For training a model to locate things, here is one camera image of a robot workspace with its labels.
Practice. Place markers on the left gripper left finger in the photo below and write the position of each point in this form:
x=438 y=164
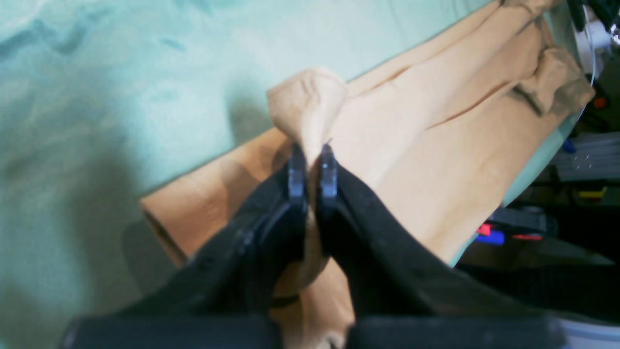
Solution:
x=221 y=298

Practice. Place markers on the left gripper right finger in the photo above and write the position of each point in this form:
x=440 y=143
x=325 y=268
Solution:
x=403 y=296

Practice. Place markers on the tan T-shirt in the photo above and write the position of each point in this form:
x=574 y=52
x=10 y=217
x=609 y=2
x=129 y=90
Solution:
x=439 y=132

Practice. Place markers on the blue orange bar clamp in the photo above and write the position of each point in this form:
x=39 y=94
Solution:
x=526 y=223

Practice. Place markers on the green table cloth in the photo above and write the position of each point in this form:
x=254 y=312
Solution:
x=103 y=101

